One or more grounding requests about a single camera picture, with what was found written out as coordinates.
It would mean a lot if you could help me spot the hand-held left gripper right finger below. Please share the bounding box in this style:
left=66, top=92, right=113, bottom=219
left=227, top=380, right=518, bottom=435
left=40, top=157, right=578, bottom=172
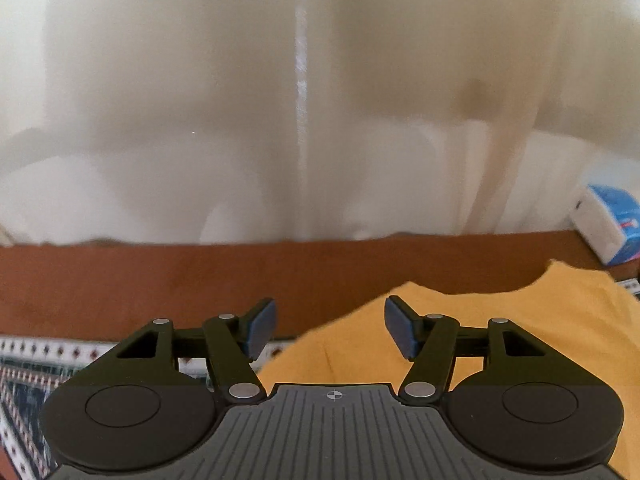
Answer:
left=384, top=295, right=543, bottom=405

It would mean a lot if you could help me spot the white sheer curtain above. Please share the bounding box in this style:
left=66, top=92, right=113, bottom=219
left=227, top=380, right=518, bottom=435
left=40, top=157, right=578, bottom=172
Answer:
left=0, top=0, right=640, bottom=248

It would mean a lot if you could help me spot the blue and white tissue pack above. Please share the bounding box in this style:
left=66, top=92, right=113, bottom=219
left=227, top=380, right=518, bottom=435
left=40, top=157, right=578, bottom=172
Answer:
left=570, top=182, right=640, bottom=266

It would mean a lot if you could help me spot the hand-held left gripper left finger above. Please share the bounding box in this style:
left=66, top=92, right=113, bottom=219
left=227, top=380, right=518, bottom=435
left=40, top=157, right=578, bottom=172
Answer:
left=115, top=297, right=278, bottom=404

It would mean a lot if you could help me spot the dark patterned blanket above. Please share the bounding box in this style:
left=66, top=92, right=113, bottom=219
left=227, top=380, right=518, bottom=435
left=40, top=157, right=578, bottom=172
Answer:
left=0, top=335, right=296, bottom=480

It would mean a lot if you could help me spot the brown bed sheet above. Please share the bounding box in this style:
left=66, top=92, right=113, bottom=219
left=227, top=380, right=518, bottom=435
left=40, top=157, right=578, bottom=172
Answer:
left=0, top=230, right=640, bottom=480

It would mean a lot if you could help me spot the yellow shirt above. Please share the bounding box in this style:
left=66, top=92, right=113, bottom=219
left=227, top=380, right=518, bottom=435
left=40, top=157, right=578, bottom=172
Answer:
left=255, top=259, right=640, bottom=480

